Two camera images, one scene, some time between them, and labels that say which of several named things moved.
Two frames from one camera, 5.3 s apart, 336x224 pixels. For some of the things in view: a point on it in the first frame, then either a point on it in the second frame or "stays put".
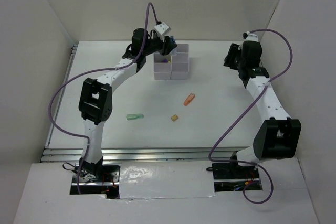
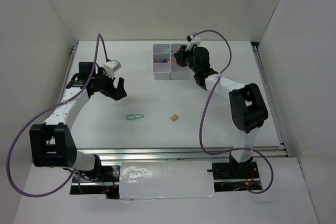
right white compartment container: x=180 y=66 stays put
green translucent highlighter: x=134 y=116 stays put
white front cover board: x=139 y=180 stays put
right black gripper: x=229 y=60 → x=178 y=55
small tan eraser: x=174 y=117 stays put
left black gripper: x=167 y=46 → x=116 y=94
